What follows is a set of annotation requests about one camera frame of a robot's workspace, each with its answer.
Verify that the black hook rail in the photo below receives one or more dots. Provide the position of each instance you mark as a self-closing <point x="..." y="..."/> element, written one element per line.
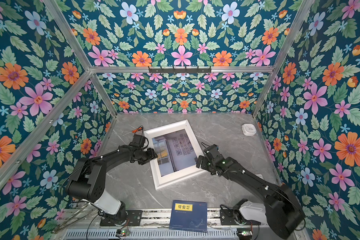
<point x="176" y="70"/>

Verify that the photo print sheet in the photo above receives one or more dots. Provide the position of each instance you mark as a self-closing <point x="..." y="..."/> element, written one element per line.
<point x="175" y="153"/>

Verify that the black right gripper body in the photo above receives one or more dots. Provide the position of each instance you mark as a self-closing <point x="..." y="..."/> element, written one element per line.
<point x="206" y="165"/>

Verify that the white round device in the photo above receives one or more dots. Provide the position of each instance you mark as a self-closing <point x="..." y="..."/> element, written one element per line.
<point x="249" y="129"/>

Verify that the orange handled screwdriver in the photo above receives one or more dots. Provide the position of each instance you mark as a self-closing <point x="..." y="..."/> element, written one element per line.
<point x="137" y="130"/>

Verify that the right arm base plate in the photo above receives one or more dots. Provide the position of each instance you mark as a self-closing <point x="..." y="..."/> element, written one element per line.
<point x="227" y="218"/>

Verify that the small circuit board left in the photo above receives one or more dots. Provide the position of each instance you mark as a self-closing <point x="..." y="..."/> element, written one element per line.
<point x="122" y="233"/>

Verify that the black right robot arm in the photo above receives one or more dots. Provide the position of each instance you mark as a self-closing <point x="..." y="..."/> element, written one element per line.
<point x="279" y="209"/>

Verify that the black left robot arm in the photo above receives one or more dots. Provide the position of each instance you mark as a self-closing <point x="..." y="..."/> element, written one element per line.
<point x="88" y="180"/>

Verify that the small circuit board right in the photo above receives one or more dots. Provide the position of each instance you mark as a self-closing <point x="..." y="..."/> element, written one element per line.
<point x="244" y="234"/>

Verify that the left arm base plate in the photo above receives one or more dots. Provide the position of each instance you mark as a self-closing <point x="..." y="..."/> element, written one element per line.
<point x="122" y="218"/>

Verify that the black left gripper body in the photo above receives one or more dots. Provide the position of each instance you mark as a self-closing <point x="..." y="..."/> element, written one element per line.
<point x="146" y="156"/>

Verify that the white picture frame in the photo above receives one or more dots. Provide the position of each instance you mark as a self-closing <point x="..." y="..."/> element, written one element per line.
<point x="156" y="177"/>

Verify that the small circuit board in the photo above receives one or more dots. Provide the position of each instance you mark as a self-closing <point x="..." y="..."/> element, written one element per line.
<point x="122" y="233"/>
<point x="244" y="234"/>

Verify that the blue booklet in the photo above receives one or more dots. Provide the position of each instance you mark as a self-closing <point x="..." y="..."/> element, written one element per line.
<point x="189" y="216"/>

